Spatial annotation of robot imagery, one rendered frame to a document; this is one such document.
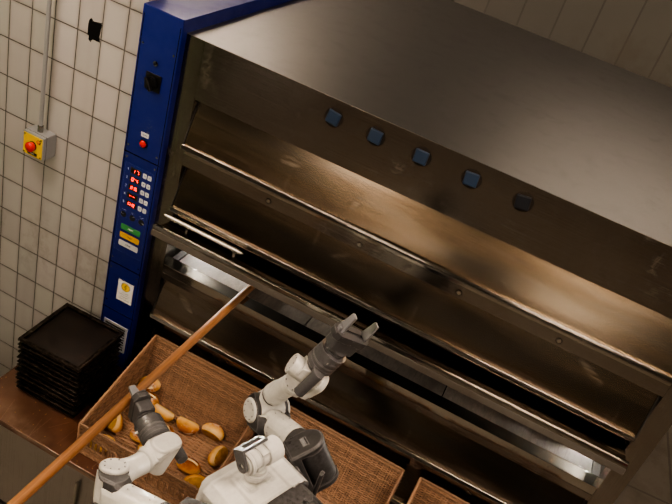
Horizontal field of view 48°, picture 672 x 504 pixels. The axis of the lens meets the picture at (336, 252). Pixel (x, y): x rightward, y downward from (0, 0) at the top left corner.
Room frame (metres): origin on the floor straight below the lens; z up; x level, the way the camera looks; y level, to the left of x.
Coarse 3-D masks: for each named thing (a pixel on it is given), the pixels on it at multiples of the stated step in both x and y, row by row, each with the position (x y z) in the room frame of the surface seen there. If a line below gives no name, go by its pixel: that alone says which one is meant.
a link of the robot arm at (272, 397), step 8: (272, 384) 1.69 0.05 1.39; (280, 384) 1.66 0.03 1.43; (256, 392) 1.69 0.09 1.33; (264, 392) 1.69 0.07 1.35; (272, 392) 1.66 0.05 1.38; (280, 392) 1.65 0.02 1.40; (256, 400) 1.67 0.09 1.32; (264, 400) 1.68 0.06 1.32; (272, 400) 1.66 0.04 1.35; (280, 400) 1.66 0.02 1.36; (264, 408) 1.66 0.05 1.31; (272, 408) 1.68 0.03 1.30; (280, 408) 1.69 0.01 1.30
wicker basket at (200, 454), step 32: (160, 352) 2.29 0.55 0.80; (192, 352) 2.29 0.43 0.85; (128, 384) 2.16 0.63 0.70; (224, 384) 2.23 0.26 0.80; (96, 416) 1.96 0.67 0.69; (192, 416) 2.19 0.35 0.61; (224, 416) 2.19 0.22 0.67; (128, 448) 1.95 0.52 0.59; (192, 448) 2.05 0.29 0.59; (160, 480) 1.79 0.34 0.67
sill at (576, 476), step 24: (168, 264) 2.37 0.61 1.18; (216, 288) 2.32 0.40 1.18; (264, 312) 2.27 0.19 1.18; (288, 336) 2.23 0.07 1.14; (312, 336) 2.23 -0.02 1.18; (360, 360) 2.18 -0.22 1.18; (384, 384) 2.13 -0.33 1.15; (408, 384) 2.14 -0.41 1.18; (432, 408) 2.08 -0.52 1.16; (456, 408) 2.10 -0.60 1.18; (480, 432) 2.04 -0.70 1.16; (504, 432) 2.06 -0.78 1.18; (528, 456) 2.00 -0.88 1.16; (552, 456) 2.02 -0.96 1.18; (576, 480) 1.95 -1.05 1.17
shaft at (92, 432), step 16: (208, 320) 2.09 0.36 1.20; (192, 336) 1.98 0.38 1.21; (176, 352) 1.88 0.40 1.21; (160, 368) 1.78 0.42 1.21; (144, 384) 1.69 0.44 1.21; (128, 400) 1.61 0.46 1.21; (112, 416) 1.53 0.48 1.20; (96, 432) 1.46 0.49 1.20; (80, 448) 1.39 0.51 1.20; (64, 464) 1.33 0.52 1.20; (32, 480) 1.24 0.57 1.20; (48, 480) 1.27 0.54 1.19; (16, 496) 1.18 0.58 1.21
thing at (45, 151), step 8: (32, 128) 2.47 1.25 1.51; (24, 136) 2.44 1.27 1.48; (32, 136) 2.43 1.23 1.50; (40, 136) 2.43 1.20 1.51; (48, 136) 2.45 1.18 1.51; (24, 144) 2.44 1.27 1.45; (48, 144) 2.45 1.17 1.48; (32, 152) 2.43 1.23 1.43; (40, 152) 2.42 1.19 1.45; (48, 152) 2.45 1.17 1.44; (40, 160) 2.43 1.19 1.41
